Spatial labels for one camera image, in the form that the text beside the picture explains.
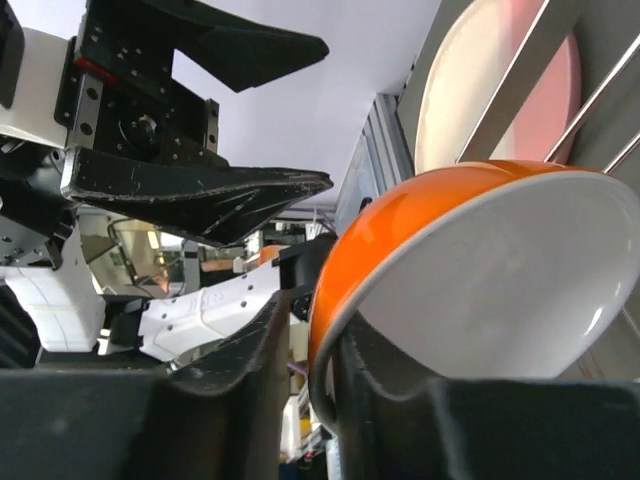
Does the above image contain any chrome wire dish rack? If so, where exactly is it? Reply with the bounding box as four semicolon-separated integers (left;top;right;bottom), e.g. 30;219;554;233
454;0;640;176

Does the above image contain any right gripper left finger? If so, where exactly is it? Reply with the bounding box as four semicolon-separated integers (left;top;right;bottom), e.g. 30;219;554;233
1;291;289;479

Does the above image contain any orange white bowl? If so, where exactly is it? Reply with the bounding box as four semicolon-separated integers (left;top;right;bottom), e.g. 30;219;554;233
309;160;639;431

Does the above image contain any pink cream floral plate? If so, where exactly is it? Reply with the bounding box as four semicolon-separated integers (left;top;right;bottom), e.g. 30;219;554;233
414;1;579;174

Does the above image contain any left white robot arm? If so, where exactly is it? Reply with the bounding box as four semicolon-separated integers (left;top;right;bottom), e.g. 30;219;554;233
1;1;332;354

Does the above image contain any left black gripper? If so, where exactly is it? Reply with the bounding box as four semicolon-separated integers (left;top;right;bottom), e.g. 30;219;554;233
54;1;333;246

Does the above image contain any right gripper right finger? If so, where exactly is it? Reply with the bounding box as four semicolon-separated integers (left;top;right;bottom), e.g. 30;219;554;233
334;319;639;479

